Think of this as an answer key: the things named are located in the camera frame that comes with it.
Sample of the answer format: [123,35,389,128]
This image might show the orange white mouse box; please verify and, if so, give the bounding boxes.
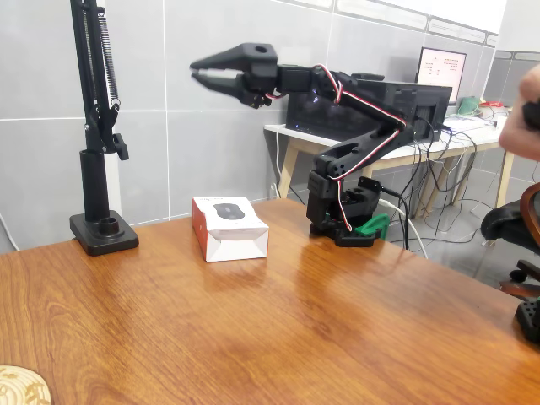
[192,195,270,263]

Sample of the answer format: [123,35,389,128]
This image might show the person's hand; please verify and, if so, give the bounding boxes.
[499,62,540,162]

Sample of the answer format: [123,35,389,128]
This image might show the white table wooden legs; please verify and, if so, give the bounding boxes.
[263,120,518,220]

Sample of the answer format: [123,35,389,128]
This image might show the black computer case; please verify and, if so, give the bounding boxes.
[285,72,453,147]

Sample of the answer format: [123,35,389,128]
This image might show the black spring boom stand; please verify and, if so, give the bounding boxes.
[69,0,140,257]

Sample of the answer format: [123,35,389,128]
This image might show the computer monitor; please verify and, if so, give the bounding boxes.
[414,46,467,106]

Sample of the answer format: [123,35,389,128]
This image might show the green table clamp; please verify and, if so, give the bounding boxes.
[353,213,390,240]

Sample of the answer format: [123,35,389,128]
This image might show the green bundle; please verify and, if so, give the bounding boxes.
[457,96,482,117]

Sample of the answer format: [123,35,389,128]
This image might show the black office chair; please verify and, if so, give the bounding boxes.
[480,181,540,300]

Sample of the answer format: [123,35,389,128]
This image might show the round wooden coaster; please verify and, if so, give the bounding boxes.
[0,364,52,405]

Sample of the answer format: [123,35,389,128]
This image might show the red white servo wire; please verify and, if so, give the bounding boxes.
[269,62,408,233]

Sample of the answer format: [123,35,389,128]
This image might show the white cable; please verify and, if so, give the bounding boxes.
[377,198,430,261]

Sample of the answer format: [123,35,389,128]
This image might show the black cable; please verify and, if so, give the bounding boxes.
[379,185,411,251]

